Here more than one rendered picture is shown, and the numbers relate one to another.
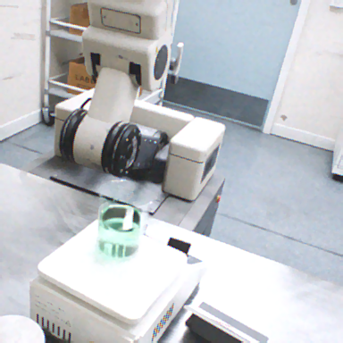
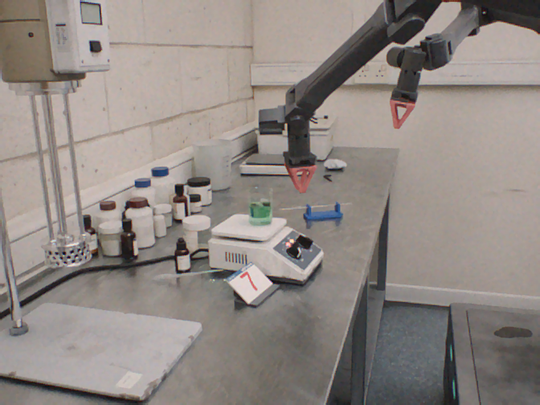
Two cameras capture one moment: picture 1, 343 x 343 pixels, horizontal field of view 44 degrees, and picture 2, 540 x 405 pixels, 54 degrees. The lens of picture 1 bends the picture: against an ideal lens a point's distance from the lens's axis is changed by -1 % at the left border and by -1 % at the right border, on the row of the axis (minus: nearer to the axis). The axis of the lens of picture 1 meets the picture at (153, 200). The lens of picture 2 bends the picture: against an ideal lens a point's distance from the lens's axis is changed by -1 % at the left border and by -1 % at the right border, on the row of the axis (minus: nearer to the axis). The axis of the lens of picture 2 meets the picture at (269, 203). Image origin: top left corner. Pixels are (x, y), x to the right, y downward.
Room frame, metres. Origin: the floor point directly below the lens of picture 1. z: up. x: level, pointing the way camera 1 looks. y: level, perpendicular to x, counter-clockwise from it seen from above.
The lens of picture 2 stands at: (0.36, -0.99, 1.17)
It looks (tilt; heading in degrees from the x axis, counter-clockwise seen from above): 16 degrees down; 89
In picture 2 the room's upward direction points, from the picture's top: 1 degrees counter-clockwise
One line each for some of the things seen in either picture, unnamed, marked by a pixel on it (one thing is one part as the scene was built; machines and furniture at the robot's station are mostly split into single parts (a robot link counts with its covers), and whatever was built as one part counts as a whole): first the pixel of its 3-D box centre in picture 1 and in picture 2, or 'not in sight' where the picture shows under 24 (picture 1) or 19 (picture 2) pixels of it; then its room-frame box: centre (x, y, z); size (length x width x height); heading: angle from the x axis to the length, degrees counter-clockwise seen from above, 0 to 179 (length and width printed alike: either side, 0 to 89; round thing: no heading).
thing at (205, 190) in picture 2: not in sight; (199, 191); (0.19, 0.51, 0.79); 0.07 x 0.07 x 0.07
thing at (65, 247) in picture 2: not in sight; (57, 174); (0.09, -0.28, 1.02); 0.07 x 0.07 x 0.25
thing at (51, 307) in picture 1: (123, 281); (262, 248); (0.37, 0.02, 0.79); 0.22 x 0.13 x 0.08; 157
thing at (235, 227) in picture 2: (115, 263); (249, 227); (0.34, 0.03, 0.83); 0.12 x 0.12 x 0.01; 67
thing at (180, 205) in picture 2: not in sight; (180, 202); (0.16, 0.35, 0.80); 0.04 x 0.04 x 0.10
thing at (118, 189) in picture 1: (124, 221); (259, 206); (0.37, 0.03, 0.87); 0.06 x 0.05 x 0.08; 95
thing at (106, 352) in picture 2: not in sight; (85, 344); (0.10, -0.28, 0.76); 0.30 x 0.20 x 0.01; 163
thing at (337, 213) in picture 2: not in sight; (323, 210); (0.53, 0.35, 0.77); 0.10 x 0.03 x 0.04; 12
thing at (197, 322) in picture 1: (227, 323); (253, 283); (0.35, -0.11, 0.77); 0.09 x 0.06 x 0.04; 61
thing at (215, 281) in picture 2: not in sight; (215, 280); (0.28, -0.07, 0.76); 0.06 x 0.06 x 0.02
